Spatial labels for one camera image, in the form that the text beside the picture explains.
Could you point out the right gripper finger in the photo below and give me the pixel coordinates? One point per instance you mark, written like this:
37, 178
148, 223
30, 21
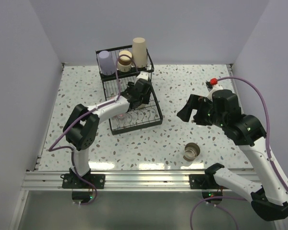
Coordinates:
201, 99
192, 104

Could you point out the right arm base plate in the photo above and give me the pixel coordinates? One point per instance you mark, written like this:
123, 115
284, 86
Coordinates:
204, 182

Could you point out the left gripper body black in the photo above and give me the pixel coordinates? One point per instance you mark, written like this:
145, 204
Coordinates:
140, 99

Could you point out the beige plastic cup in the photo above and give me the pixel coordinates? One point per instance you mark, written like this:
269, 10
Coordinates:
139, 52

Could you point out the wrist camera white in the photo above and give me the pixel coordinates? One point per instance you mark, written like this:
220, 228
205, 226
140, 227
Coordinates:
212, 87
143, 75

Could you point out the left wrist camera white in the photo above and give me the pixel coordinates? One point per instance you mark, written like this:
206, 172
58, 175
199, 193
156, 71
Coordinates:
143, 75

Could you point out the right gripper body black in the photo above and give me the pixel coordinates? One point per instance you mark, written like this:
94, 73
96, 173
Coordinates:
219, 116

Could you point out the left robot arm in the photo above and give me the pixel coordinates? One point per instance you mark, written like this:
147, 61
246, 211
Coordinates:
82, 125

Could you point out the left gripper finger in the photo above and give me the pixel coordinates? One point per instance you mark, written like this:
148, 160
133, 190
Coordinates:
130, 88
145, 99

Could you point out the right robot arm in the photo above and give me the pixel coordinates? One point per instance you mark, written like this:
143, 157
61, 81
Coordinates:
269, 197

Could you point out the lilac plastic cup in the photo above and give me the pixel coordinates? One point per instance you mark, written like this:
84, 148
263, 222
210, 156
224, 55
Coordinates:
106, 63

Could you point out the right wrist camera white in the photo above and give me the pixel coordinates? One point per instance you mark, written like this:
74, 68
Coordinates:
212, 87

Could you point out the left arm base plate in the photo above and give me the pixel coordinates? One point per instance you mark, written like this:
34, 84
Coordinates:
71, 181

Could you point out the clear plastic cup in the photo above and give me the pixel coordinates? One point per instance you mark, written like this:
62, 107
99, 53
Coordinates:
121, 119

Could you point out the aluminium front rail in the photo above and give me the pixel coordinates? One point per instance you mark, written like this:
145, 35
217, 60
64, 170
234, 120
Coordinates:
161, 181

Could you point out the black wire dish rack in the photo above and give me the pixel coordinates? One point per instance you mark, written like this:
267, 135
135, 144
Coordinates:
144, 111

